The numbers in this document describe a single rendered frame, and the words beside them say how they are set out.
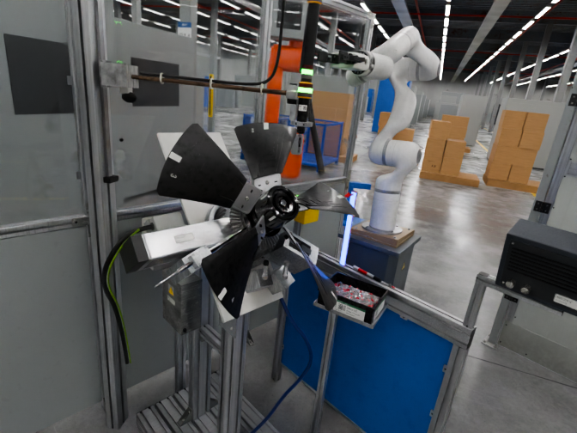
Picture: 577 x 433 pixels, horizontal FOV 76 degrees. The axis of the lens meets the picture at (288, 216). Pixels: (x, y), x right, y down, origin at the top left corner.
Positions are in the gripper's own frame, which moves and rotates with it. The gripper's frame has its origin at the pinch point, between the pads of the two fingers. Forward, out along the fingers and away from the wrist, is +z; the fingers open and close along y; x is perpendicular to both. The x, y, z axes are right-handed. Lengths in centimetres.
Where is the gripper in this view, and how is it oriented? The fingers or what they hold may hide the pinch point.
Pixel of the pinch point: (331, 56)
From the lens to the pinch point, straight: 126.3
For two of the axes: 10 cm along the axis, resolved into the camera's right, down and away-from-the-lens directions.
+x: 1.0, -9.4, -3.2
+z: -7.2, 1.5, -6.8
